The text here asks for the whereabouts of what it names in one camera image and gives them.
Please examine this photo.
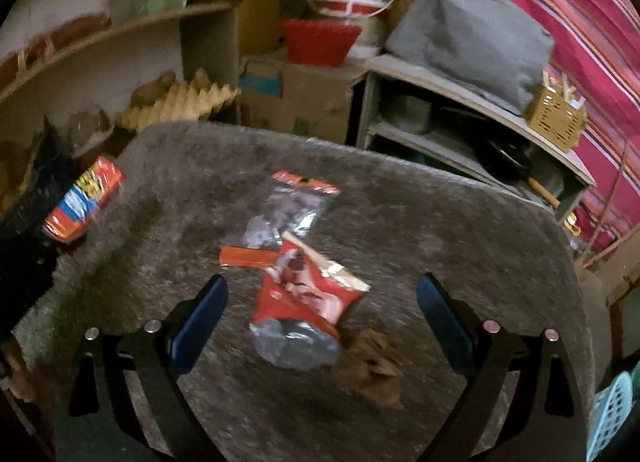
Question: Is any brown paper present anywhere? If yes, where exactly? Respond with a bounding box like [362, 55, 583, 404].
[331, 329, 407, 409]

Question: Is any orange snack packet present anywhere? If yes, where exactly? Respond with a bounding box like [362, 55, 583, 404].
[42, 156, 124, 243]

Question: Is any silver foil chip bag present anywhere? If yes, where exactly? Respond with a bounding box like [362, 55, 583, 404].
[248, 232, 370, 371]

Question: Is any light blue laundry basket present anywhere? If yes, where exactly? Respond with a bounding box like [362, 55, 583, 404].
[586, 371, 634, 462]

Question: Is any orange wrapper strip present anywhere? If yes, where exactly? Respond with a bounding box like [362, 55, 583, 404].
[218, 245, 280, 269]

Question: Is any grey fuzzy table mat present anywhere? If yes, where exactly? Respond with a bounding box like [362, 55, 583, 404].
[1, 123, 593, 461]

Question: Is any clear orange-topped plastic bag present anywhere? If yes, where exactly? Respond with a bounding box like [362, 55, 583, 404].
[240, 170, 342, 250]

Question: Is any yellow woven basket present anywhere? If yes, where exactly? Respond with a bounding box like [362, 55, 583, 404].
[524, 69, 588, 152]

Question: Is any yellow egg tray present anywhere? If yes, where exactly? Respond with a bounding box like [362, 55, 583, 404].
[116, 82, 241, 133]

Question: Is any grey metal shelf table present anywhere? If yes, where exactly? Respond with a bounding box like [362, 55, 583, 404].
[357, 54, 596, 222]

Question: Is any cardboard box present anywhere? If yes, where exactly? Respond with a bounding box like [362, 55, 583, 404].
[239, 54, 367, 146]

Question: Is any grey fabric cover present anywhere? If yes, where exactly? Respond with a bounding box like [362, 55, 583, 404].
[385, 0, 554, 116]

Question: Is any striped pink curtain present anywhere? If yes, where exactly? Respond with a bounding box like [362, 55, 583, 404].
[510, 0, 639, 251]

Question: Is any red plastic basin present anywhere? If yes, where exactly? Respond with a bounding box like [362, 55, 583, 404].
[280, 19, 361, 68]

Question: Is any wooden wall shelf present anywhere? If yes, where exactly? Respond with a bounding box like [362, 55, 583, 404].
[1, 0, 243, 102]

